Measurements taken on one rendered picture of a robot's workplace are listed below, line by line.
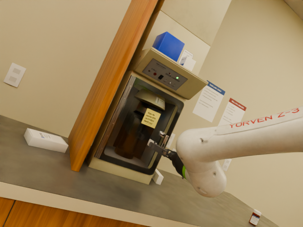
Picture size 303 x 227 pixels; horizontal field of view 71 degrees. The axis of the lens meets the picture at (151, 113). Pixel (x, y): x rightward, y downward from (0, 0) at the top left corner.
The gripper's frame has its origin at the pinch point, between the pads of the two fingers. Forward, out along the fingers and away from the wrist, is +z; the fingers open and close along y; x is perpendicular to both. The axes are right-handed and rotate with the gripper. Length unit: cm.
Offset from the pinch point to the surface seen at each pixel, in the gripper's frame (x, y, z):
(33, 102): 9, 59, 49
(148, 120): -8.9, 10.0, 4.4
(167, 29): -51, 20, 6
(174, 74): -32.1, 10.7, -2.6
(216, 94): -49, -55, 48
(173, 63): -35.1, 14.9, -5.5
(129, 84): -19.9, 25.4, 4.5
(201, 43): -55, 0, 6
